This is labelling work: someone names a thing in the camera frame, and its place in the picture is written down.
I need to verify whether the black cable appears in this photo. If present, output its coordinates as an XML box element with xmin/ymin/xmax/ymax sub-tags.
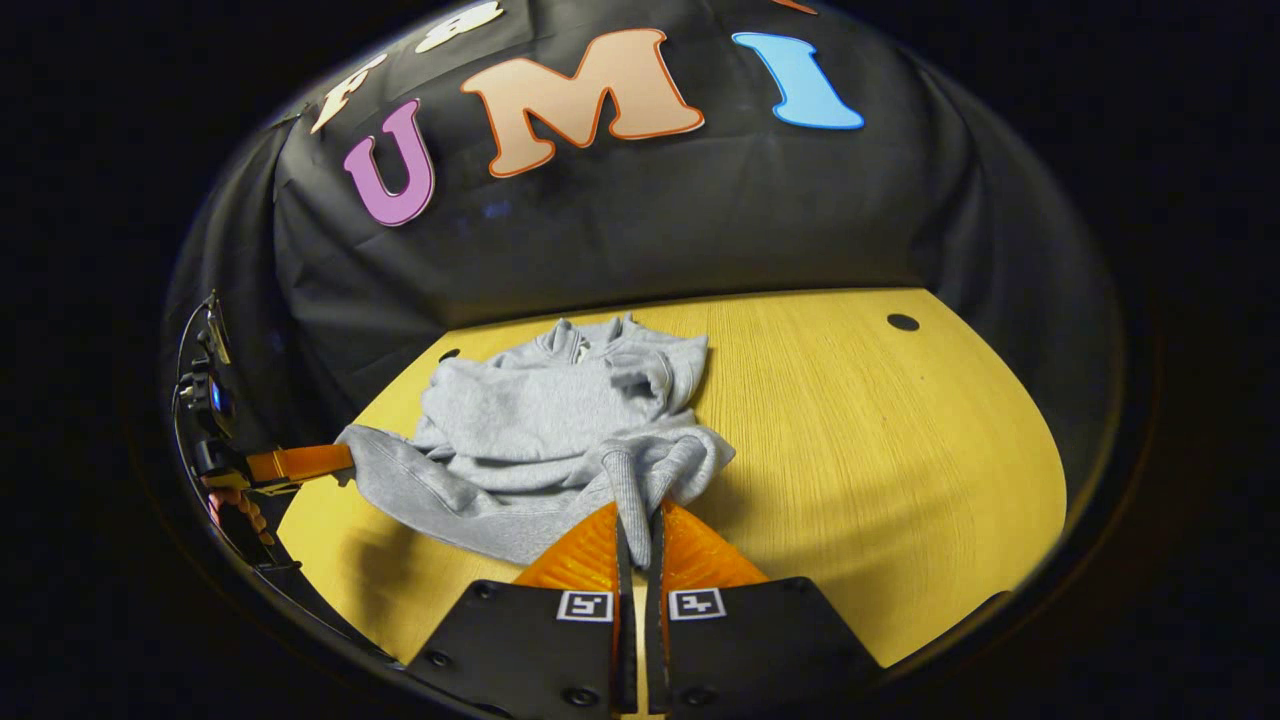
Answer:
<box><xmin>168</xmin><ymin>295</ymin><xmax>401</xmax><ymax>663</ymax></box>

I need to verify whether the grey zip-neck sweatshirt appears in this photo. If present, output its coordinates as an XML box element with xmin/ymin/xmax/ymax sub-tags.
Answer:
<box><xmin>335</xmin><ymin>313</ymin><xmax>737</xmax><ymax>569</ymax></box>

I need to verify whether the black backdrop cloth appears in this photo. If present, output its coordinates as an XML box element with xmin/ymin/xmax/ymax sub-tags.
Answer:
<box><xmin>160</xmin><ymin>0</ymin><xmax>1126</xmax><ymax>491</ymax></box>

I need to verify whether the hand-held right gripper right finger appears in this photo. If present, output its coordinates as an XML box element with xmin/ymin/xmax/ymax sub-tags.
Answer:
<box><xmin>645</xmin><ymin>500</ymin><xmax>887</xmax><ymax>716</ymax></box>

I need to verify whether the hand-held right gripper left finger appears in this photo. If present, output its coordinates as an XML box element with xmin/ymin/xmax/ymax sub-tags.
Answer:
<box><xmin>405</xmin><ymin>500</ymin><xmax>639</xmax><ymax>716</ymax></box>

